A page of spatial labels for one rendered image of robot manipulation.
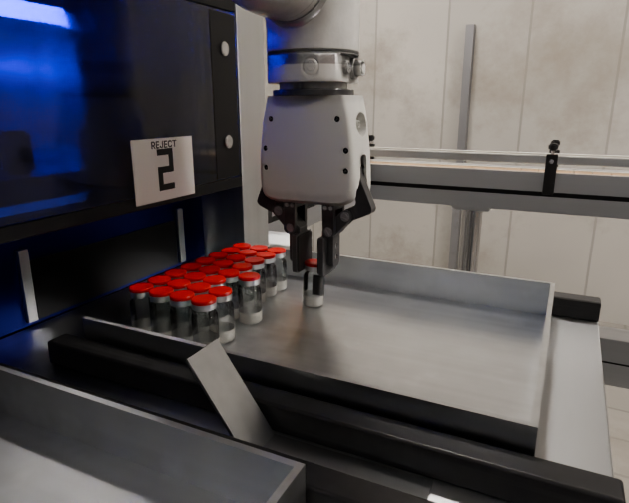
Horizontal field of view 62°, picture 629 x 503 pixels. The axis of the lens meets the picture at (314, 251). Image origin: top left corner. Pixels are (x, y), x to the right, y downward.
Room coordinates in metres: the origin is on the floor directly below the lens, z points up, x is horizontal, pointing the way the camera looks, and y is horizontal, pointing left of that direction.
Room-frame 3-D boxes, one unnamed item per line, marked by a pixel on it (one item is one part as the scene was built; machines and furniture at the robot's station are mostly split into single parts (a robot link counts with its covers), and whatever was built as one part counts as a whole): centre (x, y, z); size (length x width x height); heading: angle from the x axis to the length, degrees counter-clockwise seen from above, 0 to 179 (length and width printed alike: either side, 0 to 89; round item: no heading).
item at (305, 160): (0.50, 0.00, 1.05); 0.10 x 0.07 x 0.11; 64
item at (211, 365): (0.26, 0.01, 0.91); 0.14 x 0.03 x 0.06; 65
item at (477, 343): (0.43, -0.02, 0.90); 0.34 x 0.26 x 0.04; 64
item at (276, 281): (0.48, 0.08, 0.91); 0.18 x 0.02 x 0.05; 154
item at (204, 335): (0.40, 0.09, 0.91); 0.02 x 0.02 x 0.05
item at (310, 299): (0.50, 0.00, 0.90); 0.02 x 0.02 x 0.04
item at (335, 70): (0.50, 0.00, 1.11); 0.09 x 0.08 x 0.03; 64
